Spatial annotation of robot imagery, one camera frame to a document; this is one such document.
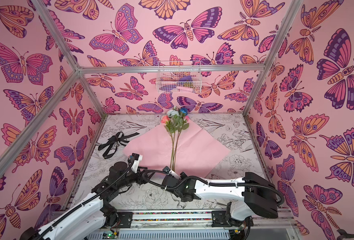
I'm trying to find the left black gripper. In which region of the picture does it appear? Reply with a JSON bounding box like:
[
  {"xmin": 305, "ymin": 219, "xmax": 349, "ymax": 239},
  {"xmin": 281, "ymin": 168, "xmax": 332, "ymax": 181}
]
[{"xmin": 115, "ymin": 165, "xmax": 155, "ymax": 191}]

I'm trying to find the pink purple wrapping paper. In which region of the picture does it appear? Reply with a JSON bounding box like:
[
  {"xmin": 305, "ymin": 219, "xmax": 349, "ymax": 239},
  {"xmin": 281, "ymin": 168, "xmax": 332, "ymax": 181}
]
[{"xmin": 123, "ymin": 121, "xmax": 230, "ymax": 178}]

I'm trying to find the black ribbon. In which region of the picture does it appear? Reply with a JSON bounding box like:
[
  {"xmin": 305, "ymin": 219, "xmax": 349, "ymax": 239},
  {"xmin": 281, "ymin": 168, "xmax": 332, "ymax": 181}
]
[{"xmin": 98, "ymin": 132, "xmax": 139, "ymax": 159}]

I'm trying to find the small magenta fake flower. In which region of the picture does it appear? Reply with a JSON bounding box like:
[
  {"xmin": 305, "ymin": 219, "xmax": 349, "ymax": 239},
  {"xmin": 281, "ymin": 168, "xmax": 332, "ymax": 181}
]
[{"xmin": 173, "ymin": 115, "xmax": 191, "ymax": 172}]

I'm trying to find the blue fake flower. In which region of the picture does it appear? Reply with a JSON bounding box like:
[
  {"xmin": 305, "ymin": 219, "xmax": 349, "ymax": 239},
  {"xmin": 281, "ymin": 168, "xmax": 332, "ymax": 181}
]
[{"xmin": 173, "ymin": 108, "xmax": 188, "ymax": 170}]

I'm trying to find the pink fake rose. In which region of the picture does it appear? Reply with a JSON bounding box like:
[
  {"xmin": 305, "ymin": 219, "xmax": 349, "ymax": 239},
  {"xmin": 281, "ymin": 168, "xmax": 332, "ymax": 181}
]
[{"xmin": 161, "ymin": 115, "xmax": 175, "ymax": 169}]

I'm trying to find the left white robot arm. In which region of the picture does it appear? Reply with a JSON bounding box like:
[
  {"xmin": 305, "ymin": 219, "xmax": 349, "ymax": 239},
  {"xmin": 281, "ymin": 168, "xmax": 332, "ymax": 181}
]
[{"xmin": 20, "ymin": 153, "xmax": 145, "ymax": 240}]

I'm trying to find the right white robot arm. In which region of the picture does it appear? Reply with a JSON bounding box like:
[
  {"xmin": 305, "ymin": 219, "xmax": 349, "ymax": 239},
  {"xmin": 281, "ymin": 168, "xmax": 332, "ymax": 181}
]
[{"xmin": 161, "ymin": 167, "xmax": 285, "ymax": 227}]

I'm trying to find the white wire basket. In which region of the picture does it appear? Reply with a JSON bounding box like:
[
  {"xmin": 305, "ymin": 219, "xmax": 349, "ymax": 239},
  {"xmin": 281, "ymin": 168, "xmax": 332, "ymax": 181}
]
[{"xmin": 155, "ymin": 61, "xmax": 203, "ymax": 94}]

